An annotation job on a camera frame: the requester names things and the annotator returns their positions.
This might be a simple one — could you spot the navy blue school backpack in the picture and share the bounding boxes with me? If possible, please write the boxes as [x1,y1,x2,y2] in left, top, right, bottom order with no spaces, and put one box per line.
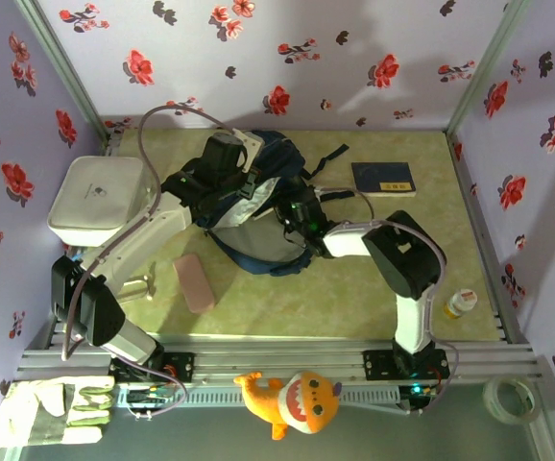
[195,129,350,279]

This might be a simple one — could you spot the dark book with yellow label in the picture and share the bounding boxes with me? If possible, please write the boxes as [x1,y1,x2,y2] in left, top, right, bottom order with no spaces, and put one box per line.
[350,161,418,199]

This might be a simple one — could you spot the pink pencil case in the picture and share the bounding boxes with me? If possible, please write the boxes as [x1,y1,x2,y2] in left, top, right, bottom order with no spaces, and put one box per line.
[172,253,217,316]

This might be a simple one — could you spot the white fabric storage case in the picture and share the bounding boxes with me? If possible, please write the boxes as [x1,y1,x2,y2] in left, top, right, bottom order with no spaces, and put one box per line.
[46,156,145,249]

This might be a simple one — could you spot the silver metal cup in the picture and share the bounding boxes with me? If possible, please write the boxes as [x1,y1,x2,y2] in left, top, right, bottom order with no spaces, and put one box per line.
[118,261,157,303]

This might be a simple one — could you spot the small yellow and white bottle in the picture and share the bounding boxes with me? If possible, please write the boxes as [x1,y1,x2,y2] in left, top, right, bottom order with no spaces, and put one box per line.
[443,288,479,321]

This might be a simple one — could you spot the orange shark plush toy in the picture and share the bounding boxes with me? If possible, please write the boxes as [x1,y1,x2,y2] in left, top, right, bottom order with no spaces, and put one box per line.
[232,370,344,442]

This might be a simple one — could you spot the small circuit board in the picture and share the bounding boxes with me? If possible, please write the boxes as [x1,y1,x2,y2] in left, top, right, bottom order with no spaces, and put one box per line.
[404,382,440,414]
[126,386,176,414]

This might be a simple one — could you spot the clear tape roll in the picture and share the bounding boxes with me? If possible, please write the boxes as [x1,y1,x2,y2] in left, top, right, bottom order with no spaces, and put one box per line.
[481,374,543,426]

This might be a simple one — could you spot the white and green work glove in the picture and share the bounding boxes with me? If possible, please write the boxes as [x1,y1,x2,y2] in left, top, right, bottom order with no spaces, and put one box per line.
[0,375,116,449]

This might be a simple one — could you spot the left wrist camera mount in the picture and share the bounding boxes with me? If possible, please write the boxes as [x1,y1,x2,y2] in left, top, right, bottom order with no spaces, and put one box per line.
[232,130,265,174]

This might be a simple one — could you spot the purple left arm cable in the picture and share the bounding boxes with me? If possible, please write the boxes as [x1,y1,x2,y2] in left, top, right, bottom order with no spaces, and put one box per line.
[60,104,240,420]

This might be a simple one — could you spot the aluminium front frame rail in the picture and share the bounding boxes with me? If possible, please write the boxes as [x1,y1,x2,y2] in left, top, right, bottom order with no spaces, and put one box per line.
[15,338,555,410]

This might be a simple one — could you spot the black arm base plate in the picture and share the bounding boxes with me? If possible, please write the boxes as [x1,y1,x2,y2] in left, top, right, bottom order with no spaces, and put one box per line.
[362,349,450,383]
[108,352,196,384]

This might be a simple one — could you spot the aluminium corner post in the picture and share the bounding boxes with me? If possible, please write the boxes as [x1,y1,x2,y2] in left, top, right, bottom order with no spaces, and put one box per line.
[12,0,111,145]
[445,0,533,135]

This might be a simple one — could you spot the white slotted cable duct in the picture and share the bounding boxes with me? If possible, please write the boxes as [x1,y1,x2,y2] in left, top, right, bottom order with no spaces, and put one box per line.
[116,386,401,409]

